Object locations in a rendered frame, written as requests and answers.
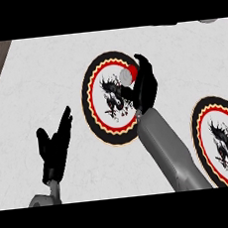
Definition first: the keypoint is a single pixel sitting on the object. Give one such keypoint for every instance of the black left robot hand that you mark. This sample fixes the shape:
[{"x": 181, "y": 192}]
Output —
[{"x": 56, "y": 148}]

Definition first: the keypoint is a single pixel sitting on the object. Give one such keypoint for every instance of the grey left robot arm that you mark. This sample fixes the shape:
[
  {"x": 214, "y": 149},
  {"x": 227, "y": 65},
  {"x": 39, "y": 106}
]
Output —
[{"x": 46, "y": 196}]

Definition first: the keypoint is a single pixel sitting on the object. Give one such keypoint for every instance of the red can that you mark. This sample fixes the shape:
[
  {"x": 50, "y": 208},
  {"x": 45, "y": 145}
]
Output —
[{"x": 128, "y": 75}]

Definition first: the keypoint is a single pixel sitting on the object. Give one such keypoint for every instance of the black-rimmed dragon plate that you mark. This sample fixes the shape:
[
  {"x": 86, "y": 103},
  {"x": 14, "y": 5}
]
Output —
[
  {"x": 97, "y": 97},
  {"x": 222, "y": 141}
]

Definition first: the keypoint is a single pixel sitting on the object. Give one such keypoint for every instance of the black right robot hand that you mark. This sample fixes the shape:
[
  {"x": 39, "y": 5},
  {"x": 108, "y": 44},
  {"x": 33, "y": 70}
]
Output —
[{"x": 145, "y": 86}]

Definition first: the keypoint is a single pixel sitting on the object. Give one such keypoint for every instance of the grey object at edge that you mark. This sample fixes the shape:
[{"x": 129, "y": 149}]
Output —
[{"x": 209, "y": 20}]

